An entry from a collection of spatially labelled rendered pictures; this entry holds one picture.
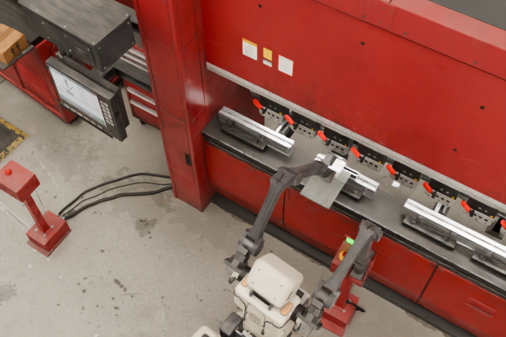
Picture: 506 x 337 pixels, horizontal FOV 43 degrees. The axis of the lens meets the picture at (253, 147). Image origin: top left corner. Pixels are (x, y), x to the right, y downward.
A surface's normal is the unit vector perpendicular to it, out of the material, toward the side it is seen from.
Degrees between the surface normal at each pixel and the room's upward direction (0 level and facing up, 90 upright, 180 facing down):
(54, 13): 0
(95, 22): 0
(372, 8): 90
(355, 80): 90
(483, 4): 0
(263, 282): 47
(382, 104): 90
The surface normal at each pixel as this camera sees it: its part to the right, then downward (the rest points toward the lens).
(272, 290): -0.46, 0.09
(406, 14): -0.54, 0.69
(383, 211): 0.00, -0.57
